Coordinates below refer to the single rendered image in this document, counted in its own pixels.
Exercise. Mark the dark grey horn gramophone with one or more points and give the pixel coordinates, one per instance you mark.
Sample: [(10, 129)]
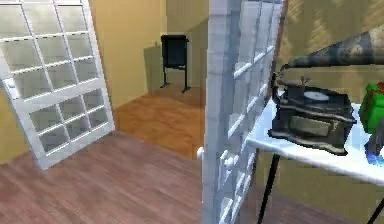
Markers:
[(313, 116)]

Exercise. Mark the white table with black legs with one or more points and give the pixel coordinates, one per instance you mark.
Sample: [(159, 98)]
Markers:
[(333, 156)]

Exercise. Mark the black bin on stand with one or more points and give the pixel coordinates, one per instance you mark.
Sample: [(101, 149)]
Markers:
[(174, 53)]

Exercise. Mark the white round door knob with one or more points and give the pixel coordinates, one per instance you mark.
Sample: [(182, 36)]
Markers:
[(200, 153)]

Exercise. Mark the green gift box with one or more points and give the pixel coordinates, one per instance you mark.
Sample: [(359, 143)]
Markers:
[(373, 108)]

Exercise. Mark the grey and blue object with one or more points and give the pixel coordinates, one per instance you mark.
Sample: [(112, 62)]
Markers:
[(376, 146)]

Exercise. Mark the white glass-paned room door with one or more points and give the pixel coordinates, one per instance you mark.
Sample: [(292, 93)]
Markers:
[(60, 83), (226, 100)]

